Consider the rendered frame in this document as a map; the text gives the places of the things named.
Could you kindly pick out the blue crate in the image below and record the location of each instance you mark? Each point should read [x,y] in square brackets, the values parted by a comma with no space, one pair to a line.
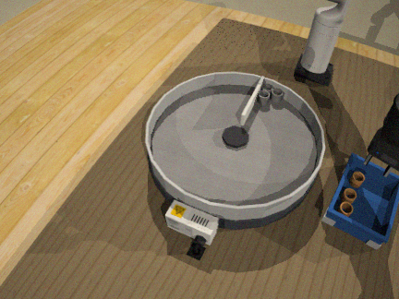
[375,205]

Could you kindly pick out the bronze bushing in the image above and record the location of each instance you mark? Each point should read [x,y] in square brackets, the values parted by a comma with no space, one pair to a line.
[360,179]
[350,192]
[347,206]

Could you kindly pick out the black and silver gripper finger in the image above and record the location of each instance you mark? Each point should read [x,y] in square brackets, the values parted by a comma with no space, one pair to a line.
[367,159]
[387,170]

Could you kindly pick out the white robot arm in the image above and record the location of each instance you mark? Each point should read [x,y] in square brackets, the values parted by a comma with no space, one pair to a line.
[323,35]

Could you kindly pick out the grey metal bushing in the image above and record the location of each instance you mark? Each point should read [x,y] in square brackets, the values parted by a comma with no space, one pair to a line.
[267,87]
[278,97]
[264,99]

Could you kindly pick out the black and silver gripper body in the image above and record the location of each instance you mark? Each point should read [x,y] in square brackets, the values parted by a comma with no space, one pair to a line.
[382,146]

